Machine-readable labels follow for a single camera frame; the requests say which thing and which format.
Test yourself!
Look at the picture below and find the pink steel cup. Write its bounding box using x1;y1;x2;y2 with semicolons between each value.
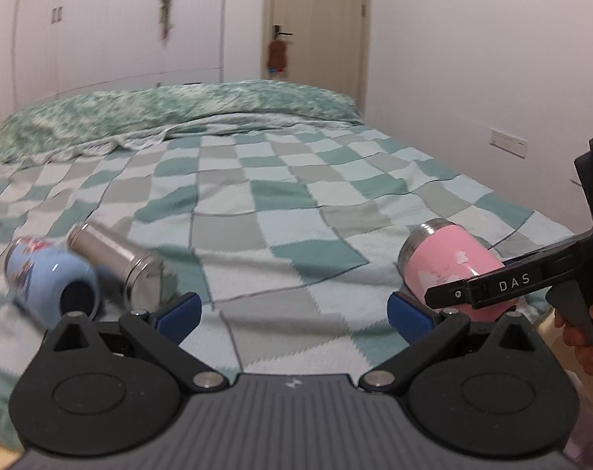
397;219;517;322

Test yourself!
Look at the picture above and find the stainless steel cup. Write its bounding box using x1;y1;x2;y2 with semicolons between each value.
66;221;171;312

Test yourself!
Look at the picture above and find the light blue cartoon cup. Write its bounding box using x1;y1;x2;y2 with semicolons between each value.
4;237;101;330

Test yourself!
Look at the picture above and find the green checkered blanket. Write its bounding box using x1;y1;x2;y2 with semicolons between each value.
0;125;568;451

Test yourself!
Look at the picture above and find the green floral duvet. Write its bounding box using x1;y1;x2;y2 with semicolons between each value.
0;80;361;165

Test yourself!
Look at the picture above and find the white wardrobe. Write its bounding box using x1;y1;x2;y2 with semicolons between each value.
13;0;224;108

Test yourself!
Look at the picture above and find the green hanging ornament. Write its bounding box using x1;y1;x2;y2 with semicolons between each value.
159;0;172;42

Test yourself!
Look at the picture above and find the beige wooden door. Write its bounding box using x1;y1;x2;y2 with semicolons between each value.
261;0;371;106

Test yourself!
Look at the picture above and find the white wall socket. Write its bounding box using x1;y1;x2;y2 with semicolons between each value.
490;130;528;159

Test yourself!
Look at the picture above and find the black door handle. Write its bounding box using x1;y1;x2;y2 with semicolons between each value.
273;24;292;40

